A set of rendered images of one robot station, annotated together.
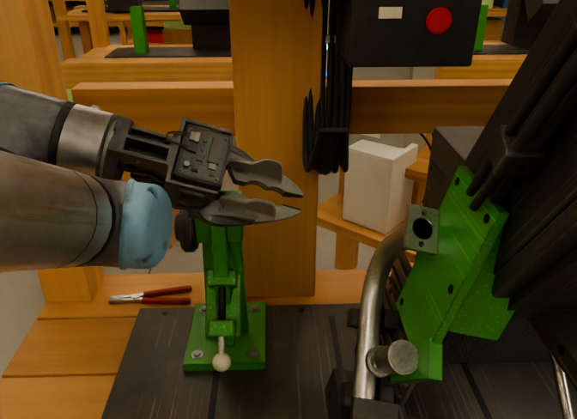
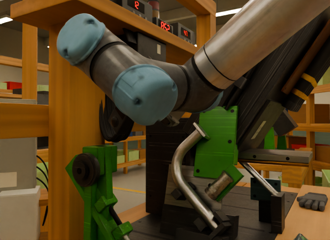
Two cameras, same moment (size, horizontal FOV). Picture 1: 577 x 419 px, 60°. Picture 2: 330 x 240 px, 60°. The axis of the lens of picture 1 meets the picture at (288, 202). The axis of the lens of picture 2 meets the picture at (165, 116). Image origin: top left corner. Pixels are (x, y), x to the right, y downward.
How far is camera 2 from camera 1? 0.67 m
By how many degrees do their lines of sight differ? 62
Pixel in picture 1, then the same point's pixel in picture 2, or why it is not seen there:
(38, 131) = not seen: hidden behind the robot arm
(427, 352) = (234, 168)
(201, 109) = (26, 118)
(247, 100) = (76, 103)
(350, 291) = not seen: hidden behind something
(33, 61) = not seen: outside the picture
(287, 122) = (93, 117)
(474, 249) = (233, 122)
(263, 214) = (176, 119)
